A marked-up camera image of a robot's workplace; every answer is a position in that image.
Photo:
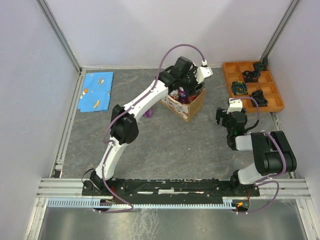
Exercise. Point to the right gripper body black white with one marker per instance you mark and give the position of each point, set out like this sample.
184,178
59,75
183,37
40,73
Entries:
225,121

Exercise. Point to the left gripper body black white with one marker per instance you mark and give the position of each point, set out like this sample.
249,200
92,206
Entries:
195,81

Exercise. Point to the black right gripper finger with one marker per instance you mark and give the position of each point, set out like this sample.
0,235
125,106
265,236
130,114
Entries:
220,112
218,120

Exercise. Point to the purple fanta can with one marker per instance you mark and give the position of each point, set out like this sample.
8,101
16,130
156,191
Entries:
149,113
182,96

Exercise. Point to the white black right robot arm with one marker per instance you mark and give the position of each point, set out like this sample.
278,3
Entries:
272,153

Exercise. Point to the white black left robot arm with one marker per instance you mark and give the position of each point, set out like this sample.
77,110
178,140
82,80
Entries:
123,127

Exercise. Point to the canvas bag with cat print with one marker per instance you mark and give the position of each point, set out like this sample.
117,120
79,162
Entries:
183,110

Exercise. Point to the blue yellow rolled sock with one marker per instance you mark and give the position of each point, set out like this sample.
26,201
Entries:
239,88

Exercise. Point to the black rolled sock lower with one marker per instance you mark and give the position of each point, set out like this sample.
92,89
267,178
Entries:
259,98

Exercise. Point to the black rolled sock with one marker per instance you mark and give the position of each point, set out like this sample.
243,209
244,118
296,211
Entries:
251,76
259,98

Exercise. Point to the black rolled sock centre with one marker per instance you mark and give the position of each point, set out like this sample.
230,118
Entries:
251,76

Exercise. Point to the dark patterned sock top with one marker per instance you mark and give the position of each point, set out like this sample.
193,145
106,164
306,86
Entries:
260,66

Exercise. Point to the blue patterned cloth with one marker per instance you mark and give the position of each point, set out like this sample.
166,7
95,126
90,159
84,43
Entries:
95,95

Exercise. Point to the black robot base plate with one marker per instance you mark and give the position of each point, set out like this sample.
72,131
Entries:
165,193

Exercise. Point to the aluminium frame rail front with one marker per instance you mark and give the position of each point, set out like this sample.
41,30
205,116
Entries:
72,188

